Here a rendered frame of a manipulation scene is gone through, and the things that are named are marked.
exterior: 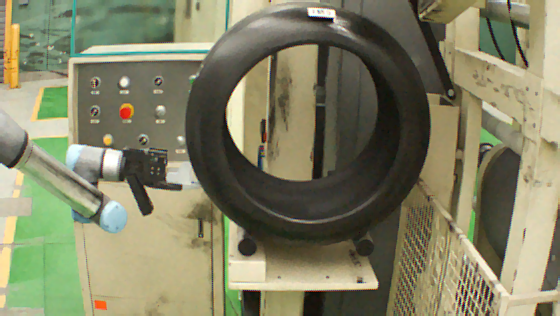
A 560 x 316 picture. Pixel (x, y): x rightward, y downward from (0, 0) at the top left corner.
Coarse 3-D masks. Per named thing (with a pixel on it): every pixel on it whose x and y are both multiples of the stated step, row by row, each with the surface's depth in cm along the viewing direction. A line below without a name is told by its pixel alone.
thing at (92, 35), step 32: (96, 0) 208; (128, 0) 209; (160, 0) 210; (192, 0) 210; (224, 0) 211; (96, 32) 211; (128, 32) 212; (160, 32) 212; (192, 32) 213; (224, 32) 214
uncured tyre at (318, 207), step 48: (240, 48) 147; (384, 48) 148; (192, 96) 152; (384, 96) 179; (192, 144) 154; (384, 144) 182; (240, 192) 154; (288, 192) 184; (336, 192) 185; (384, 192) 156; (288, 240) 160; (336, 240) 162
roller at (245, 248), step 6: (240, 228) 168; (240, 234) 164; (246, 234) 163; (252, 234) 164; (240, 240) 161; (246, 240) 160; (252, 240) 160; (240, 246) 160; (246, 246) 160; (252, 246) 160; (240, 252) 161; (246, 252) 161; (252, 252) 161
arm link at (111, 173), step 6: (108, 150) 162; (114, 150) 163; (108, 156) 161; (114, 156) 161; (120, 156) 162; (108, 162) 160; (114, 162) 160; (108, 168) 160; (114, 168) 160; (102, 174) 161; (108, 174) 161; (114, 174) 161; (114, 180) 163
